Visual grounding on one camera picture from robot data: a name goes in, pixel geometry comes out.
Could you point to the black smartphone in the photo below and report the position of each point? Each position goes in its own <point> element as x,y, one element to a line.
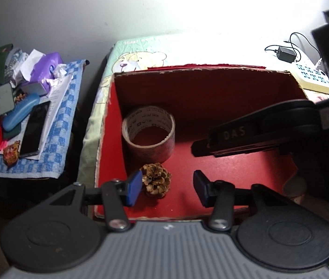
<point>33,130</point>

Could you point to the small silver box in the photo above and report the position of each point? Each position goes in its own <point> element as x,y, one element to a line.
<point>35,88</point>

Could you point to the bear print quilt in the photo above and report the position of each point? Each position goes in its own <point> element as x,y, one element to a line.
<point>129,58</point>

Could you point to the grey rounded power bank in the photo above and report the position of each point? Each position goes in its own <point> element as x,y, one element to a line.
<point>4,98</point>

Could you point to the small patterned pouch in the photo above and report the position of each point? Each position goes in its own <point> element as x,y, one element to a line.
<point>11,154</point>

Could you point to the blue checkered towel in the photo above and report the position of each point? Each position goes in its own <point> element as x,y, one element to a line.
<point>62,122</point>

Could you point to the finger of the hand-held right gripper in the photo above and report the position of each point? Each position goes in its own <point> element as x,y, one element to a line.
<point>231,142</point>

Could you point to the blue glasses case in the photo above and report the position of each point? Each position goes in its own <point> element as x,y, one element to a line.
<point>19,113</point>

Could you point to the patterned plastic bag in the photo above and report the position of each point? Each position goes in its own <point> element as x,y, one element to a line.
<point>14,61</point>

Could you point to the white paper sheets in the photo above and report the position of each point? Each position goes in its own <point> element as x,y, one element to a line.
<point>56,98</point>

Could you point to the white power strip blue switches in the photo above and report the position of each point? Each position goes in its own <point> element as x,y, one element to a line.
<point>312,78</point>

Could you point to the brown pine cone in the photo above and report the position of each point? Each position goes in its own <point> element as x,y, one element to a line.
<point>155,180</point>

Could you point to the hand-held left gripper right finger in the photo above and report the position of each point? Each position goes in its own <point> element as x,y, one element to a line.
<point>199,186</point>

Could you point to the black power adapter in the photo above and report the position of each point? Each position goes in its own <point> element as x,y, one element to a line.
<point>286,54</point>

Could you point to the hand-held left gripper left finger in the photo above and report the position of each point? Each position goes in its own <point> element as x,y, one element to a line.
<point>134,187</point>

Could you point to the printed packing tape roll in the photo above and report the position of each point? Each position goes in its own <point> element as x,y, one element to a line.
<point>152,151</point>

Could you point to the red cardboard box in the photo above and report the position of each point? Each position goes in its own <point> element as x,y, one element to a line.
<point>211,93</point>

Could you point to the crumpled white tissue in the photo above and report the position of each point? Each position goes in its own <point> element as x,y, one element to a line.
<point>58,72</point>

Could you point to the purple tissue pack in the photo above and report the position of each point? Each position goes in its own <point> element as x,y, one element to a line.
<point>48,64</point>

